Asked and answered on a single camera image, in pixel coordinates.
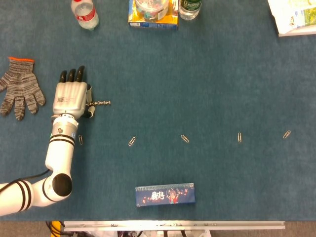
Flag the blue yellow cardboard box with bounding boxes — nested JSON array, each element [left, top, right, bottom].
[[127, 0, 179, 31]]

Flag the grey knit work glove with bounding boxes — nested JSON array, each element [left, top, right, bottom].
[[0, 56, 46, 121]]

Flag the clear jar of colourful clips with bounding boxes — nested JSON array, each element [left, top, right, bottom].
[[134, 0, 170, 21]]

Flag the robot base hardware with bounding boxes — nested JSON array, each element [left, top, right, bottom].
[[74, 230, 213, 237]]

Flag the yellow black cable bundle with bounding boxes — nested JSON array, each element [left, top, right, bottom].
[[45, 221, 65, 237]]

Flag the flat white box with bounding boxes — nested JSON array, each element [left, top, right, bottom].
[[278, 24, 316, 38]]

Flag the red label soda bottle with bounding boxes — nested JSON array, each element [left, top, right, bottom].
[[71, 0, 100, 31]]

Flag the dark blue pencil box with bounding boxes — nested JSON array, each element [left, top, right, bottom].
[[135, 183, 196, 207]]

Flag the green label water bottle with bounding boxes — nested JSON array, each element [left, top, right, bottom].
[[178, 0, 202, 21]]

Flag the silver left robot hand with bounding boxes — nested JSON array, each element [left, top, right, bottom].
[[52, 65, 96, 121]]

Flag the teal felt table cloth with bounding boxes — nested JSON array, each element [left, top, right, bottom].
[[0, 0, 316, 222]]

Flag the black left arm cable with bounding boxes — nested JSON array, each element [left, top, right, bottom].
[[0, 169, 50, 194]]

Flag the aluminium rail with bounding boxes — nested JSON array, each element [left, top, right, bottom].
[[63, 220, 286, 232]]

